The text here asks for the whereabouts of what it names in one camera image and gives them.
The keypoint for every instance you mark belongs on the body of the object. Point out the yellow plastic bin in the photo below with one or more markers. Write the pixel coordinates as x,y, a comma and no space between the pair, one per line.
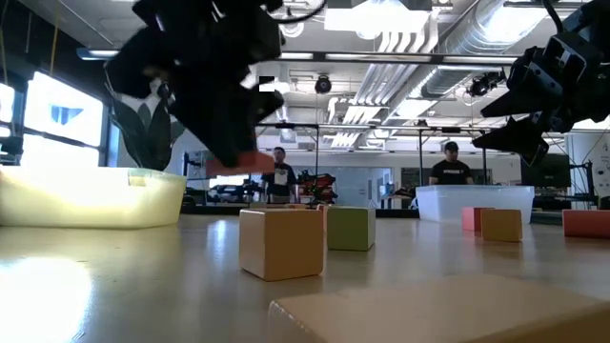
71,200

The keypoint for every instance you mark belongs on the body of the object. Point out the black aluminium table frame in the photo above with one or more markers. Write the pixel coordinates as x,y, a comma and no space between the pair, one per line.
214,210

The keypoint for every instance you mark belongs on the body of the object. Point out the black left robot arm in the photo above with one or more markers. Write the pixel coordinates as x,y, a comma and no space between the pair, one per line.
205,9

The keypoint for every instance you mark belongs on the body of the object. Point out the white poster with drawings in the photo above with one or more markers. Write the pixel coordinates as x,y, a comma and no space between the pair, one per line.
603,167

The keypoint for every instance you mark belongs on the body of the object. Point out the green rectangular wooden block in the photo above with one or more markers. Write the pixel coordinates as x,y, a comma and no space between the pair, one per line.
350,228

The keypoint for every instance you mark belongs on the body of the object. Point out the black ceiling-mounted device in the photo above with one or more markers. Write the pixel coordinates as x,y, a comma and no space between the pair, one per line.
483,85

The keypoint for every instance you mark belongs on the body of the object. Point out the potted green plant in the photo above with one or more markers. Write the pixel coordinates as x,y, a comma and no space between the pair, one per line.
143,138

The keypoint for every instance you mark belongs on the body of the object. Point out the black overhead frame bar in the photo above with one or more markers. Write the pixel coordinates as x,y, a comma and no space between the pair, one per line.
320,56

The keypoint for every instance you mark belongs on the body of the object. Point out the silver ventilation duct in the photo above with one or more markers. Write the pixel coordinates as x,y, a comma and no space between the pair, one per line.
472,38

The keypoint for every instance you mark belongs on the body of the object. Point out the large bright window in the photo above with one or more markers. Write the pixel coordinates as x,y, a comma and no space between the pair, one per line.
62,114

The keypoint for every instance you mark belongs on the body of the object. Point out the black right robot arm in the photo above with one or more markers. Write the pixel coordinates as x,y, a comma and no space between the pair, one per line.
595,8

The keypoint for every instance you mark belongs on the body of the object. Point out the orange wooden cube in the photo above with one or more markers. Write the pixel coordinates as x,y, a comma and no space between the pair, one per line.
501,225
286,243

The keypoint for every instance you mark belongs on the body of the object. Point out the red and black machine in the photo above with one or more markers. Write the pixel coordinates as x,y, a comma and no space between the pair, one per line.
319,187

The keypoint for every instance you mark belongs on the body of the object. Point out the clear plastic bin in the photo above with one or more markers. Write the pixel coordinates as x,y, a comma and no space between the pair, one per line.
443,202

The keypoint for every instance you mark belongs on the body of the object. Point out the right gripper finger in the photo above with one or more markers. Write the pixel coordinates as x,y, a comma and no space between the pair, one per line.
524,138
529,102

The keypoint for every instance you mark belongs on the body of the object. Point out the orange rectangular wooden block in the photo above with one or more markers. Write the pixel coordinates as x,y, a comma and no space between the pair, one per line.
429,314

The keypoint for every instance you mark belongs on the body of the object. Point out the red wooden cube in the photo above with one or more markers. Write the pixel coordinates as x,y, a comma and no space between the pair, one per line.
472,219

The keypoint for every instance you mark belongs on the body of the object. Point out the person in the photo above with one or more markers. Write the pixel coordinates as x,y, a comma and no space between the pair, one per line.
281,178
450,174

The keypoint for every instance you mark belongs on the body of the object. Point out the black metal gantry frame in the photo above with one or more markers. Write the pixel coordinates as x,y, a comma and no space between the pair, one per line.
420,157
316,162

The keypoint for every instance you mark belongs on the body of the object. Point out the black computer monitor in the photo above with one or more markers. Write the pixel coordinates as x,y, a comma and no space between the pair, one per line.
553,174
195,164

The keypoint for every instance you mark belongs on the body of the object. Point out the white ceiling light panel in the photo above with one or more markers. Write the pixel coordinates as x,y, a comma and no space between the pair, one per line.
376,19

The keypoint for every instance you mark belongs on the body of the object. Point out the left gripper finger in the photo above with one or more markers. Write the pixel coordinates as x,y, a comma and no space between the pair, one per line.
270,104
224,128

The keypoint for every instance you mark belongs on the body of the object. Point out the red rectangular wooden block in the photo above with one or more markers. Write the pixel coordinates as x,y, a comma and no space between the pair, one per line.
259,164
586,224

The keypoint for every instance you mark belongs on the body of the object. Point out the long ceiling light strip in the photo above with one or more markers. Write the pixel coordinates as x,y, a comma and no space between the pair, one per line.
100,54

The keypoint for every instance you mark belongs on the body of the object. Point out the black overhead camera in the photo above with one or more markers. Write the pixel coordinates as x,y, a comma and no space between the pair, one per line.
323,85

